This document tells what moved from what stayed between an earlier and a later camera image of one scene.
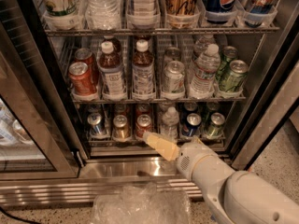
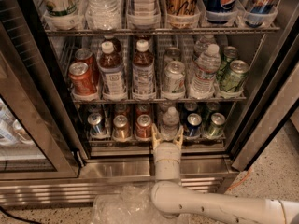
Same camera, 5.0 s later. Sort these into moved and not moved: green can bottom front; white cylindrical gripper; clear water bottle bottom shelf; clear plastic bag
Moved: white cylindrical gripper
Not moved: clear plastic bag; green can bottom front; clear water bottle bottom shelf
